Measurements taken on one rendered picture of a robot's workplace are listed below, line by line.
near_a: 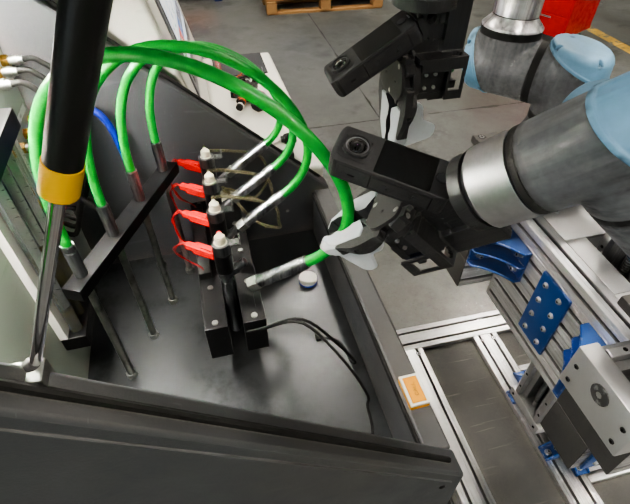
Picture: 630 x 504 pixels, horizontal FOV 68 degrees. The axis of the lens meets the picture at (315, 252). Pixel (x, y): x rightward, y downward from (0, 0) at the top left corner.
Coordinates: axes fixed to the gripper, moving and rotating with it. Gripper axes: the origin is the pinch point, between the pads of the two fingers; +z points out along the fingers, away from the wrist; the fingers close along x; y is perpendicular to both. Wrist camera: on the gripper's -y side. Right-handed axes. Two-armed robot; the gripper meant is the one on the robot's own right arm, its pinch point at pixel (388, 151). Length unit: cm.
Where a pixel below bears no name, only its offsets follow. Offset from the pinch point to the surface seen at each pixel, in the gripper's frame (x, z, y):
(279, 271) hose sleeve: -10.9, 8.2, -18.0
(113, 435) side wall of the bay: -33.9, -2.5, -34.2
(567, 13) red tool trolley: 287, 90, 273
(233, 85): -9.8, -16.3, -20.7
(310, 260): -12.5, 5.7, -14.3
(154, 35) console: 36.0, -5.8, -29.6
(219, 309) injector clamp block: -0.3, 25.9, -27.0
